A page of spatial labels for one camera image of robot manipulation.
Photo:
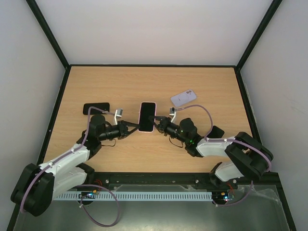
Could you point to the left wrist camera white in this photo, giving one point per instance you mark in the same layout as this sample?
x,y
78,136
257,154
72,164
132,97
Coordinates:
x,y
117,115

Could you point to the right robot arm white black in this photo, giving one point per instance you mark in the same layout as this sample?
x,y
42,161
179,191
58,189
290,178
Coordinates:
x,y
247,157

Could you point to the lilac magsafe phone case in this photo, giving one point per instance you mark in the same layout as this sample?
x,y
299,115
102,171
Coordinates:
x,y
183,98

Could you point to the black enclosure frame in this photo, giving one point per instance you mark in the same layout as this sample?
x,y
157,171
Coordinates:
x,y
237,68

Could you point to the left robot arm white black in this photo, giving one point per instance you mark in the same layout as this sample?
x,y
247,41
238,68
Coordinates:
x,y
40,184

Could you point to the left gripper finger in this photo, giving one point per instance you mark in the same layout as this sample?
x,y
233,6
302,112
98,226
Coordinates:
x,y
129,132
130,124

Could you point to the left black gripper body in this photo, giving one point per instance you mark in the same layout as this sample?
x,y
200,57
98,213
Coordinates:
x,y
121,130

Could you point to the black smartphone right side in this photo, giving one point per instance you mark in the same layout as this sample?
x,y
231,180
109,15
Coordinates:
x,y
216,133

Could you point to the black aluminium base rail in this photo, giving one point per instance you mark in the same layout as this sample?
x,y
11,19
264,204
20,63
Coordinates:
x,y
200,181

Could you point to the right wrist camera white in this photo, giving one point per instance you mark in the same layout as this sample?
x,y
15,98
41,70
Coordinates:
x,y
172,114

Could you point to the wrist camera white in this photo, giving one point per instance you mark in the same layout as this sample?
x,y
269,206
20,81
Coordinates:
x,y
172,114
117,115

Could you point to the pink phone case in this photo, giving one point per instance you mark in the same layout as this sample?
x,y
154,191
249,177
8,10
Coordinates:
x,y
156,113

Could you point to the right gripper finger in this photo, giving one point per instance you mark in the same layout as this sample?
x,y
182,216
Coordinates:
x,y
158,127
156,118

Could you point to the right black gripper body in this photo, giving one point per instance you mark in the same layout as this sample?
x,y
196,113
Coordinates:
x,y
163,123

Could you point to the black phone case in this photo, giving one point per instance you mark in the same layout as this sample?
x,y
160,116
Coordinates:
x,y
96,108

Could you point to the white slotted cable duct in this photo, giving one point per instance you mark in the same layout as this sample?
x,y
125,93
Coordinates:
x,y
136,196

